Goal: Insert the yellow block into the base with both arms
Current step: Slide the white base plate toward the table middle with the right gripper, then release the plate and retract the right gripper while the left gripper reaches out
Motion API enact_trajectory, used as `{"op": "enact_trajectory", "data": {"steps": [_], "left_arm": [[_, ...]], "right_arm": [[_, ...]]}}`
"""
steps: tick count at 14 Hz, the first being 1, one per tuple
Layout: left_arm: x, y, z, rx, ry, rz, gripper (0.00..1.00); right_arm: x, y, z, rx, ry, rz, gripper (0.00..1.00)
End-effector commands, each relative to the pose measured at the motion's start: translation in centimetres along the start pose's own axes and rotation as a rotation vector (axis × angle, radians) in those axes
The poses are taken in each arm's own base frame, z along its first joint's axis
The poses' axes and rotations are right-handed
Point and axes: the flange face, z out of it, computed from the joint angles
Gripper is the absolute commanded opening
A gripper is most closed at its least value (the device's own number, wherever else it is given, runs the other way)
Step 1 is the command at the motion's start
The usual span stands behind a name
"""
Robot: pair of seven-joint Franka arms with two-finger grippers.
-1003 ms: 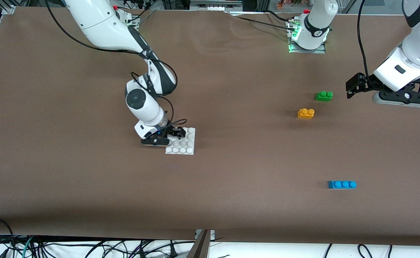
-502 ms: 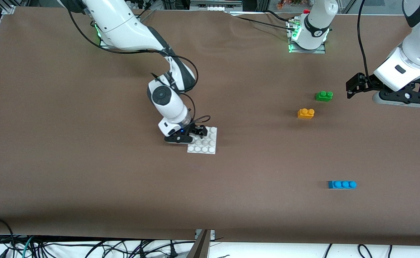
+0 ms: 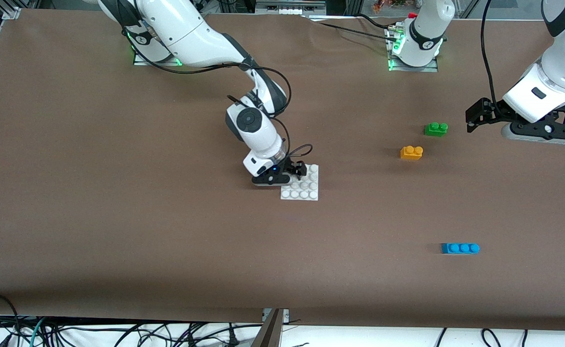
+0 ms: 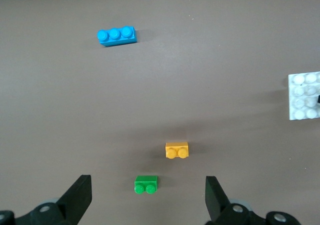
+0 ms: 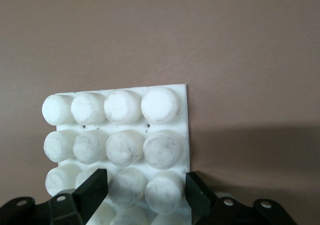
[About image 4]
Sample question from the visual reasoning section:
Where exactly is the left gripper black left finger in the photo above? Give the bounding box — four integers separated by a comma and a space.
0, 174, 93, 225

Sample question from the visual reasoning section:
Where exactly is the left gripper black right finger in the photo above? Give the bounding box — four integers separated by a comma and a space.
205, 175, 300, 225

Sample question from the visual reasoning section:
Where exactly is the white studded base plate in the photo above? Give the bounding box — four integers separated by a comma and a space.
287, 71, 320, 121

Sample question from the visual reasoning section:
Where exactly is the yellow two-stud block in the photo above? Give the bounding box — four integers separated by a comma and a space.
165, 141, 190, 160

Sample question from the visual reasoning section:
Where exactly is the green two-stud block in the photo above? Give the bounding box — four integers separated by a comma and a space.
134, 175, 159, 195

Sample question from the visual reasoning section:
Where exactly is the blue three-stud block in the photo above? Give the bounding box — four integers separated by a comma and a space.
96, 25, 138, 48

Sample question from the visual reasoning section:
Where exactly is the brown table cover sheet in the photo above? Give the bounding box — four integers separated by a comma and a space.
0, 0, 320, 225

